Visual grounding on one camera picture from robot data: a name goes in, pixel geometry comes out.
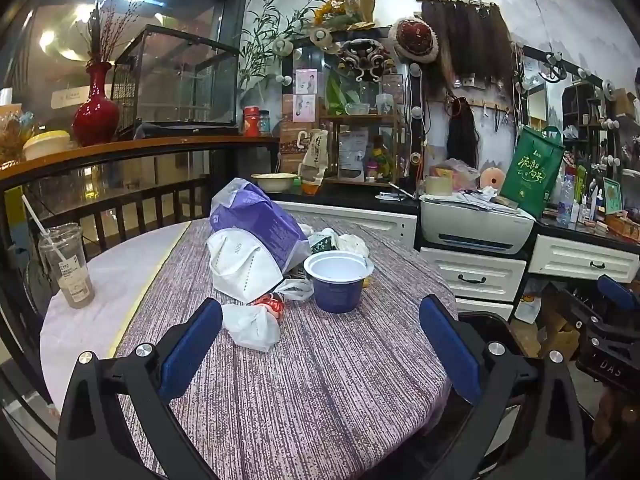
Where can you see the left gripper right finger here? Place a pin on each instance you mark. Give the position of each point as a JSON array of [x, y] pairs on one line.
[[525, 421]]

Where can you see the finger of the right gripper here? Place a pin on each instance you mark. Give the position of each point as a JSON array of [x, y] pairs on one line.
[[623, 297]]

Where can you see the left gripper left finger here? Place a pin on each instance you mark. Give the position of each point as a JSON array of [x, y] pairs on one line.
[[94, 441]]

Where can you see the white plastic bag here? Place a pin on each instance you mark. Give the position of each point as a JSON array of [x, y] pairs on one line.
[[254, 326]]

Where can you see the white N95 face mask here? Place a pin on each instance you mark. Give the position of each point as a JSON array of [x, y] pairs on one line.
[[241, 266]]

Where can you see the green shopping bag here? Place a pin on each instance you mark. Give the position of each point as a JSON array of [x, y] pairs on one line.
[[534, 167]]

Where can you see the plastic iced coffee cup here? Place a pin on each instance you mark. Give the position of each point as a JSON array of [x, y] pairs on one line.
[[64, 260]]

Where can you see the white printer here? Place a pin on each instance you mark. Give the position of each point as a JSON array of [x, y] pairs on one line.
[[464, 220]]

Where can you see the purple striped tablecloth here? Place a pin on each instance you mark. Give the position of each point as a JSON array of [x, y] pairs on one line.
[[338, 392]]

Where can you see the wooden railing counter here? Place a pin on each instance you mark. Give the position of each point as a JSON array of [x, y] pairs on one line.
[[123, 189]]

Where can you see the purple tissue pack bag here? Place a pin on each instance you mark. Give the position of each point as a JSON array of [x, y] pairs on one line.
[[242, 205]]

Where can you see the blue white plastic bowl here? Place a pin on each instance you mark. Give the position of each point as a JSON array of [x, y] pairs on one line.
[[337, 279]]

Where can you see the green white milk carton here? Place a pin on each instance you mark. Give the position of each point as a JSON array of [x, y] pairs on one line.
[[322, 241]]

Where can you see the crumpled white tissue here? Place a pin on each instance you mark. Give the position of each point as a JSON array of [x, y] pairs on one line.
[[352, 243]]

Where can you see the cream bowl on counter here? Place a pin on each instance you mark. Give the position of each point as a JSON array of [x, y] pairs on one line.
[[274, 183]]

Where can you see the yellow lidded container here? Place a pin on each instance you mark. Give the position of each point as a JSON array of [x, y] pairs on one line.
[[45, 144]]

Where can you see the hanging dark hair wigs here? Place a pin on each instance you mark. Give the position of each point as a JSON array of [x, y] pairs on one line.
[[474, 43]]

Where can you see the wooden shelf rack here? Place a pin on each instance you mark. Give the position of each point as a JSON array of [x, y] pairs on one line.
[[363, 149]]

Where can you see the red ceramic vase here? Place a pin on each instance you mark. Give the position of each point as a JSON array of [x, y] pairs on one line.
[[96, 120]]

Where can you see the beige paper snack bag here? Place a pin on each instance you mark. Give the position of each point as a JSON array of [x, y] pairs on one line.
[[316, 159]]

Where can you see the red tin can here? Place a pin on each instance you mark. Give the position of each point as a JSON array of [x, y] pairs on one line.
[[251, 119]]

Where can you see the glass display case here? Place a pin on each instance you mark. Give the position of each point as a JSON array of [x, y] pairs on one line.
[[170, 78]]

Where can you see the sunflower bouquet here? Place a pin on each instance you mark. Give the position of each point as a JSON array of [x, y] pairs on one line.
[[345, 15]]

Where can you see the red round wall ornament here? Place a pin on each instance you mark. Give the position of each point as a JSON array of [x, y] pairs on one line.
[[414, 40]]

